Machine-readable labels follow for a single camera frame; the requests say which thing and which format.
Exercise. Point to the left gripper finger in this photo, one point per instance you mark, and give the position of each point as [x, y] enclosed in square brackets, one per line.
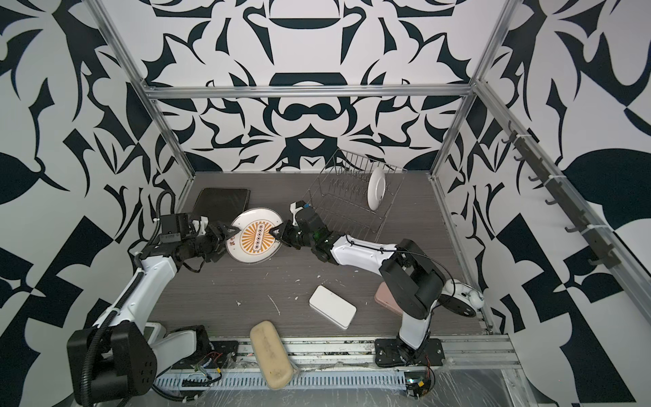
[220, 228]
[219, 240]

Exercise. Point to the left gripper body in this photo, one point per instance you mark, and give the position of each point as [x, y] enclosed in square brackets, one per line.
[200, 245]

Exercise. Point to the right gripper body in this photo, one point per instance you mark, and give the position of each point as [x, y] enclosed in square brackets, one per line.
[296, 236]

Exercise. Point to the white round plate back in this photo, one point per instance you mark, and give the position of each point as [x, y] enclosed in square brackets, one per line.
[254, 243]

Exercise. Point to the white round plate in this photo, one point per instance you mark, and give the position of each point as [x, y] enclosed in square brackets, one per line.
[376, 189]
[254, 243]

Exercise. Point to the black square plate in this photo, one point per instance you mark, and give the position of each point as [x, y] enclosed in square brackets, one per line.
[222, 204]

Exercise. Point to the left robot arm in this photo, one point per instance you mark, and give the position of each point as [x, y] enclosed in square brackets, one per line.
[112, 359]

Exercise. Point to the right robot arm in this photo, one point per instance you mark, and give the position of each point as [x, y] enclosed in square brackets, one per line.
[415, 281]

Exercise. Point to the white round plate front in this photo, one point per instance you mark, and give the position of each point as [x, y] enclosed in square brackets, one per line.
[376, 189]

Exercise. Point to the white rectangular case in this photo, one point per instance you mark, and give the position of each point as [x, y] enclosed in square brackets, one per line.
[336, 309]

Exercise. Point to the white display box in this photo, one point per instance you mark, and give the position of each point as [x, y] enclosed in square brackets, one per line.
[153, 332]

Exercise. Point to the beige oblong case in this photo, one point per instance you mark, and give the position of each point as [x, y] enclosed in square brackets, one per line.
[271, 355]

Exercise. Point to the white round timer device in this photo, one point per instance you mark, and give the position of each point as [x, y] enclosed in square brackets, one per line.
[460, 298]

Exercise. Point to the small circuit board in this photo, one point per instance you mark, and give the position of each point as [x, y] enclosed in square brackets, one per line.
[418, 384]

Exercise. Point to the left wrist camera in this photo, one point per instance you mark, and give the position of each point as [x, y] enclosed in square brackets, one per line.
[200, 225]

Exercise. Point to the wire dish rack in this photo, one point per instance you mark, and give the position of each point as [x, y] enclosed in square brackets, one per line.
[339, 194]

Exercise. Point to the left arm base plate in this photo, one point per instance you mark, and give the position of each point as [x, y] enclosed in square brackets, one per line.
[222, 354]

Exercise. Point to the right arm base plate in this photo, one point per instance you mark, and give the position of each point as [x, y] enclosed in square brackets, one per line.
[393, 352]

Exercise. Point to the wall hook rail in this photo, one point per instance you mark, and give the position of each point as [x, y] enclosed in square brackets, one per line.
[564, 195]

